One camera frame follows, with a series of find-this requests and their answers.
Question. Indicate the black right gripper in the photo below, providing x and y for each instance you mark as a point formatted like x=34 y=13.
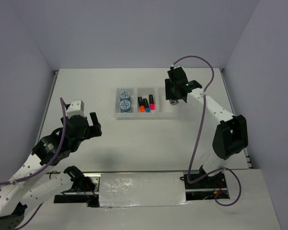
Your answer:
x=168 y=94

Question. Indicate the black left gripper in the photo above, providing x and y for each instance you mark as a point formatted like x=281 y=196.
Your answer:
x=94 y=130

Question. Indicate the pink highlighter with black cap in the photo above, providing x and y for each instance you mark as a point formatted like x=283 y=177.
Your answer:
x=152 y=105

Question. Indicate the blue highlighter with black cap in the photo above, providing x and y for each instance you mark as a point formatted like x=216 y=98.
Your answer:
x=146 y=105

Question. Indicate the orange highlighter with black cap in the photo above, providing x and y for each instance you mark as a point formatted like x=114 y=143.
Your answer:
x=141 y=104

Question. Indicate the blue cleaning gel jar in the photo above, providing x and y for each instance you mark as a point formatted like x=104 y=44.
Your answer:
x=125 y=106
x=125 y=95

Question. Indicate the pink tube of coloured pens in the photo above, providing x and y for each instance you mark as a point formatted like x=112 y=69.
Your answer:
x=173 y=102

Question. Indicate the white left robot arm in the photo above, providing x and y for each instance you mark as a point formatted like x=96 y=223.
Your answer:
x=20 y=194

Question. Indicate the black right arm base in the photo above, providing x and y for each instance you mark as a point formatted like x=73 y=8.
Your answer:
x=206 y=189

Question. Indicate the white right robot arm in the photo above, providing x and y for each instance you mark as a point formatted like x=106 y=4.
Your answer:
x=231 y=135

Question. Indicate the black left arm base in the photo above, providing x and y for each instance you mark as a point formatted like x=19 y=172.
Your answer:
x=85 y=192

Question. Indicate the clear three-compartment plastic organizer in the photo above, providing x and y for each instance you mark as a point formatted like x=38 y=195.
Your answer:
x=132 y=103

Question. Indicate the white foil-covered front panel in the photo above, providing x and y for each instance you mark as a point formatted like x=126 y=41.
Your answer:
x=142 y=189

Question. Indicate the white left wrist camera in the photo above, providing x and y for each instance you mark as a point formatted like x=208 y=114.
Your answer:
x=75 y=108

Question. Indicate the silver metal table rail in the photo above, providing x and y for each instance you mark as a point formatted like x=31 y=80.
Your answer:
x=99 y=173

